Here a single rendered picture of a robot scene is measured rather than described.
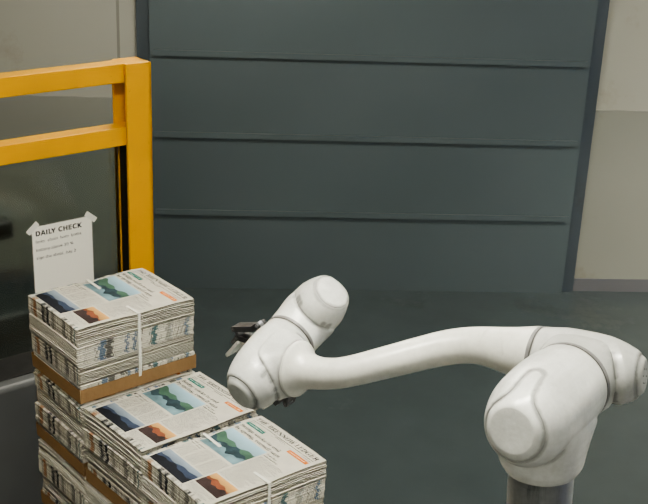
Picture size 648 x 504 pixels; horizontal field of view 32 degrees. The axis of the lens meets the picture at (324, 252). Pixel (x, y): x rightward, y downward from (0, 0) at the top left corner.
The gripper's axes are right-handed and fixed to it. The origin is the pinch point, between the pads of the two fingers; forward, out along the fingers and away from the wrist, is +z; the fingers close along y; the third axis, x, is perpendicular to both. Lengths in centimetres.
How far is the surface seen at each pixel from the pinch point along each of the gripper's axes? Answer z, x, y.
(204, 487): 45.1, 1.5, -10.9
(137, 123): 76, -63, 98
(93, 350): 70, -5, 38
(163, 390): 77, -20, 20
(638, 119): 186, -412, 39
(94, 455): 86, 4, 16
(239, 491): 41.2, -3.7, -16.6
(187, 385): 77, -27, 18
